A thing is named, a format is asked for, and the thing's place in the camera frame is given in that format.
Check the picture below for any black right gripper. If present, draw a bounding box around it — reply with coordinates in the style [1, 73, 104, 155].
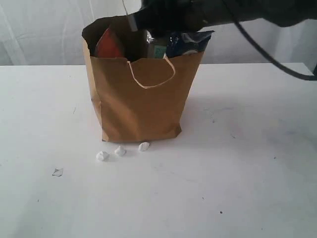
[127, 0, 213, 38]

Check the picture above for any clear jar with gold lid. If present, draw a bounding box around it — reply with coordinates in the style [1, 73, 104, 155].
[146, 31, 170, 59]

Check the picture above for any brown kraft stand-up pouch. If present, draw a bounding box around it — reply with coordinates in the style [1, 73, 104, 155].
[95, 28, 124, 58]

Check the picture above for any spaghetti packet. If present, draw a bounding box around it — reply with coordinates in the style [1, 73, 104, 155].
[165, 30, 214, 58]

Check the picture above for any white paper ball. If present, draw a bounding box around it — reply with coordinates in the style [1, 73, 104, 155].
[96, 151, 109, 162]
[138, 142, 150, 152]
[114, 146, 126, 156]

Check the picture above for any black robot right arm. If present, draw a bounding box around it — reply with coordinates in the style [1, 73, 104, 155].
[127, 0, 317, 36]

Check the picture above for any brown paper shopping bag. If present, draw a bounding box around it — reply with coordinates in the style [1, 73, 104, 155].
[82, 15, 203, 143]

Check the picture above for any white backdrop curtain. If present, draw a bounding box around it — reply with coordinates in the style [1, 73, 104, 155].
[0, 0, 317, 70]

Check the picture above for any small clear plastic scrap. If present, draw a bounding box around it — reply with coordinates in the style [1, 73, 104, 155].
[52, 168, 63, 177]

